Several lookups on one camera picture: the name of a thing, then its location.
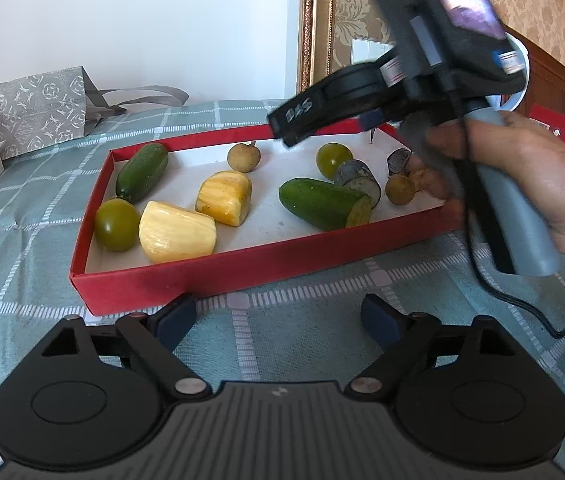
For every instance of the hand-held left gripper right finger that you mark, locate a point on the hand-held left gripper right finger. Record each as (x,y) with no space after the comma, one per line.
(380,320)

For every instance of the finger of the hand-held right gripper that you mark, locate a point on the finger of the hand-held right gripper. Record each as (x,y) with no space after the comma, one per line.
(297,115)
(373,121)

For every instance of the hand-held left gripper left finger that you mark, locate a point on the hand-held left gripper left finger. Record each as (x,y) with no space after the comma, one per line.
(175,317)

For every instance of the short dark sugarcane piece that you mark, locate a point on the short dark sugarcane piece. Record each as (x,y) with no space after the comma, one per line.
(398,162)

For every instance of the green tomato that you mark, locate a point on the green tomato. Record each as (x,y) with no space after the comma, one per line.
(117,225)
(333,160)

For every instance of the long dark sugarcane piece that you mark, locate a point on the long dark sugarcane piece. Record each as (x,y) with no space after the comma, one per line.
(357,177)

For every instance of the brown longan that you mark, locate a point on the brown longan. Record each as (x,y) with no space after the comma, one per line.
(243,157)
(401,190)
(425,180)

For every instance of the red shallow cardboard box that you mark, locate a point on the red shallow cardboard box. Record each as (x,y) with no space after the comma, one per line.
(242,272)

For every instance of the pale yellow jackfruit piece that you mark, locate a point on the pale yellow jackfruit piece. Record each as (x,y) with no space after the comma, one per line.
(177,235)

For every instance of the cut green cucumber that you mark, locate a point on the cut green cucumber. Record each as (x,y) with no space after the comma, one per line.
(320,202)

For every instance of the orange-yellow jackfruit piece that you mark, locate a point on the orange-yellow jackfruit piece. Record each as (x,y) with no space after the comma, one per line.
(225,200)

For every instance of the whole green cucumber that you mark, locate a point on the whole green cucumber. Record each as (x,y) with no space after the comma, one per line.
(141,172)

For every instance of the person's right hand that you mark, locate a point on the person's right hand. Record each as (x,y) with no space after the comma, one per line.
(537,170)

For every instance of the gold framed wallpaper panel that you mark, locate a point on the gold framed wallpaper panel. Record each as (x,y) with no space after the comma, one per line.
(312,35)

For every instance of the blue electric kettle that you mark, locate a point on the blue electric kettle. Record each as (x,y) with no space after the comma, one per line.
(521,67)

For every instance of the green checked tablecloth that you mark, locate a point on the green checked tablecloth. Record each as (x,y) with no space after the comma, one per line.
(287,320)

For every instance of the grey patterned bag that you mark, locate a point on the grey patterned bag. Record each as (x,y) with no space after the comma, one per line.
(27,110)

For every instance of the white wall switch panel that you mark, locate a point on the white wall switch panel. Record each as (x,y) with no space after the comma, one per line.
(362,52)

